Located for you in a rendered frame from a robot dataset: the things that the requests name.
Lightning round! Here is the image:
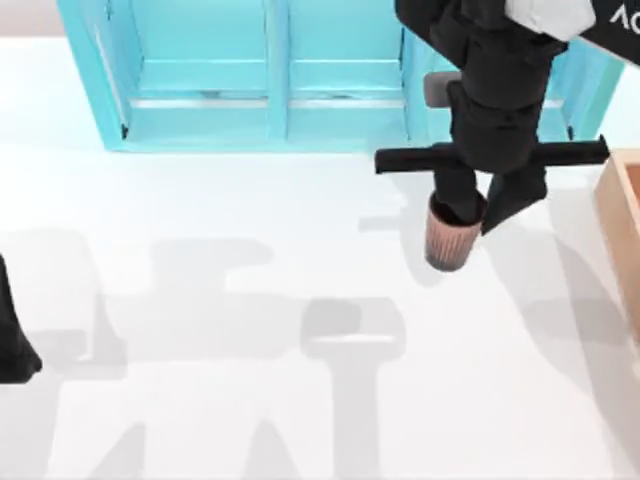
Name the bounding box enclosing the pink ribbed cup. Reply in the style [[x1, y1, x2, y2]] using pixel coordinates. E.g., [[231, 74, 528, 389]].
[[424, 192, 489, 274]]

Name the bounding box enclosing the pale grey rounded box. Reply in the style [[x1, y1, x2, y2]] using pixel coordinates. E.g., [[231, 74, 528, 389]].
[[423, 71, 464, 109]]

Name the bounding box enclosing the shallow salmon-coloured box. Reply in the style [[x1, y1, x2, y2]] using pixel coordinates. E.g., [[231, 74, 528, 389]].
[[593, 147, 640, 347]]

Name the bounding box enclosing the light blue rack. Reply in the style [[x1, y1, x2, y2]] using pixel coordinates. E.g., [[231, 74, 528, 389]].
[[54, 0, 626, 154]]

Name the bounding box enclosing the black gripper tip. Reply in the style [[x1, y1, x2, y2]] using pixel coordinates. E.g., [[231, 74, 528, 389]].
[[0, 253, 43, 386]]

